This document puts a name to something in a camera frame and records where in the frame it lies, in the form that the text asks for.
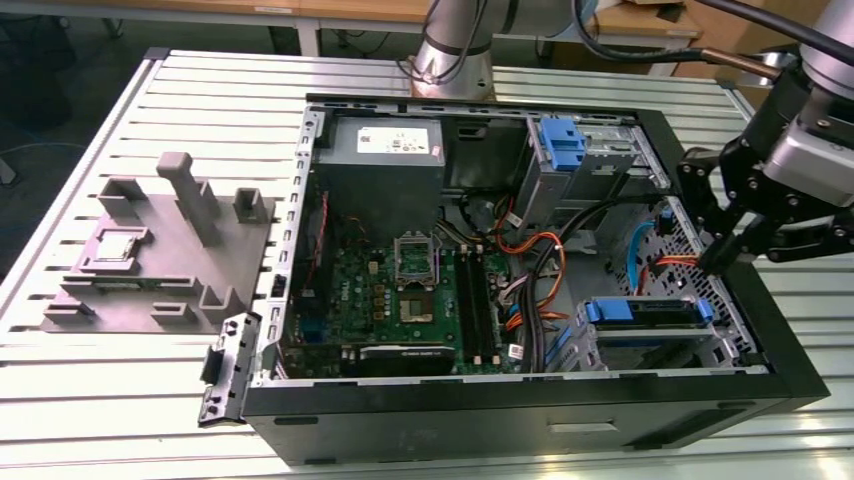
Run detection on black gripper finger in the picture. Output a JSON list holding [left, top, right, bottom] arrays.
[[716, 212, 854, 277], [678, 148, 742, 274]]

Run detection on orange power wire black plug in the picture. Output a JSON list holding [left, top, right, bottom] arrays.
[[643, 253, 710, 286]]

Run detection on hard disk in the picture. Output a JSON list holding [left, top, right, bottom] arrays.
[[546, 296, 715, 374]]

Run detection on grey metal disk bay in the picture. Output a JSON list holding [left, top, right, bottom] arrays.
[[546, 294, 755, 374]]

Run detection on grey metal drive cage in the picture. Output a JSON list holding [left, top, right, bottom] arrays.
[[517, 117, 671, 229]]

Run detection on blue plastic drive latch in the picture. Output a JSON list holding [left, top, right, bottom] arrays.
[[540, 118, 588, 171]]

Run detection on black RAM slot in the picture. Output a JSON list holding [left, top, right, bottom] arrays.
[[455, 243, 485, 367], [473, 243, 505, 365]]

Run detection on metal locking lever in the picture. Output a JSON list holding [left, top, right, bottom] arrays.
[[429, 232, 444, 294]]

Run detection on metal socket cover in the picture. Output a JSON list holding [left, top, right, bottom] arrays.
[[392, 232, 441, 294]]

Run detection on CPU socket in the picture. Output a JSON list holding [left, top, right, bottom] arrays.
[[397, 292, 449, 326]]

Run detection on grey power supply unit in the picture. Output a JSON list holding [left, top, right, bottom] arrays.
[[311, 117, 447, 236]]

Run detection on black open PC case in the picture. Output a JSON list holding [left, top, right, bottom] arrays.
[[239, 92, 832, 466]]

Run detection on black graphics card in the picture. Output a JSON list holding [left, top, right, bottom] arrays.
[[339, 342, 459, 379]]

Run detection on green motherboard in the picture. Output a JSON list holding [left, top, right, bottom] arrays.
[[285, 234, 528, 381]]

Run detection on grey card retention latch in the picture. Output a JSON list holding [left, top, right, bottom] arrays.
[[197, 310, 263, 429]]

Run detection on grey parts rack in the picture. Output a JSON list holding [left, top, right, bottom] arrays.
[[40, 151, 289, 335]]

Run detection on silver CPU chip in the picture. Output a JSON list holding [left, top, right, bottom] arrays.
[[92, 233, 147, 262]]

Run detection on green RAM stick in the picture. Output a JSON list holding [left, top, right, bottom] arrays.
[[90, 278, 167, 292]]

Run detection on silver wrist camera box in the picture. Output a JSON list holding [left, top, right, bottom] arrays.
[[763, 117, 854, 204]]

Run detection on blue data wire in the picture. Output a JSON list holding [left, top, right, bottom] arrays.
[[624, 207, 674, 297]]

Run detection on orange wire loop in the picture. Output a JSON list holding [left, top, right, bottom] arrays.
[[496, 194, 570, 312]]

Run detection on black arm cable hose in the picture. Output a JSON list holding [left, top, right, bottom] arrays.
[[572, 0, 828, 79]]

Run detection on thick black cable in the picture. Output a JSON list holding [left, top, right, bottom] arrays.
[[523, 193, 668, 374]]

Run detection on yellow black wire bundle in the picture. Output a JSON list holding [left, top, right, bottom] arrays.
[[432, 214, 499, 247]]

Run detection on thin multicolour wires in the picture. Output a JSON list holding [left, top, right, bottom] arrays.
[[335, 213, 373, 247]]

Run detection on red black fan wire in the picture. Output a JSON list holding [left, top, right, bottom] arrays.
[[301, 191, 333, 297]]

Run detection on wooden desk white frame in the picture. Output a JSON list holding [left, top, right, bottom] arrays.
[[112, 0, 706, 64]]

